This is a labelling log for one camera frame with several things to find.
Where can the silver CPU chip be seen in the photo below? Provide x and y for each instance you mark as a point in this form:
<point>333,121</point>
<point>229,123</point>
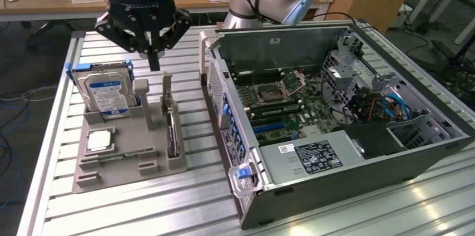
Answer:
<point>98,141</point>

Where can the CPU socket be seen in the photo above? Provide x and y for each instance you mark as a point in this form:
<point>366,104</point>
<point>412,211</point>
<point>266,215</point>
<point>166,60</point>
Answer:
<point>266,94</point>

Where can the blue expansion slot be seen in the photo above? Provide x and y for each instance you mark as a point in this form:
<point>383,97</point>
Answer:
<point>268,128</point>

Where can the installed RAM stick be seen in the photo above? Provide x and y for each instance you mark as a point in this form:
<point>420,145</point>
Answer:
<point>276,111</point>

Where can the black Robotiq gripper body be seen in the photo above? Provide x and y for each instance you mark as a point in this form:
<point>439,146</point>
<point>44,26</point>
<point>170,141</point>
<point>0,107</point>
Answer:
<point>137,2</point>

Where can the open black PC case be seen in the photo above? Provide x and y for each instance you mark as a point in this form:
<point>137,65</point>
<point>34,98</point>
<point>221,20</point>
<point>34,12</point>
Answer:
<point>352,180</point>

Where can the silver chipset heatsink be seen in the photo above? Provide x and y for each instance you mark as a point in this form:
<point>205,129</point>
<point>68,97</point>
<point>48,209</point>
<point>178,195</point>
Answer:
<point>317,130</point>

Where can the blue case latch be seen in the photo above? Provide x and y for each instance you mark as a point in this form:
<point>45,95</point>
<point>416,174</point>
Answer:
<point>244,174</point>

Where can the loose green RAM stick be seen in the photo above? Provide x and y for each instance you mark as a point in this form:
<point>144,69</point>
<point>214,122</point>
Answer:
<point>118,156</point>

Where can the black chair base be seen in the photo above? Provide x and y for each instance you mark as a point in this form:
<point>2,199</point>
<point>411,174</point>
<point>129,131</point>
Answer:
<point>40,34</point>

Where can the metal drive cage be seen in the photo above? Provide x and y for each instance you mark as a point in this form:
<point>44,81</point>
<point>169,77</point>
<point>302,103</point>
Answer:
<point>341,74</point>

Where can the hard disk with blue rails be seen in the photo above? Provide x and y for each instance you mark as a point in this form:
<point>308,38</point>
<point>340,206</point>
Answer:
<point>105,94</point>

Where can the green motherboard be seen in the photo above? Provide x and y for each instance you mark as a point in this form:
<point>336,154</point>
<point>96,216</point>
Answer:
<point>308,113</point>

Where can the grey power supply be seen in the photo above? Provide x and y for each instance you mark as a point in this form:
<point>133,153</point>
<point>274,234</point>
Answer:
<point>292,163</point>

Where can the grey parts rack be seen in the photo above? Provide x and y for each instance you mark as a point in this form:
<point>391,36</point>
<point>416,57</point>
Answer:
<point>125,174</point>

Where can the graphics card with metal bracket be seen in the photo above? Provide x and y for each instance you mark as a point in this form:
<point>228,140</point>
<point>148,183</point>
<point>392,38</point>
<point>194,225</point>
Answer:
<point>170,124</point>

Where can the metal socket cover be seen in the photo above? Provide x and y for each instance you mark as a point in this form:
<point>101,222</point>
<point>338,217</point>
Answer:
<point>294,80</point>

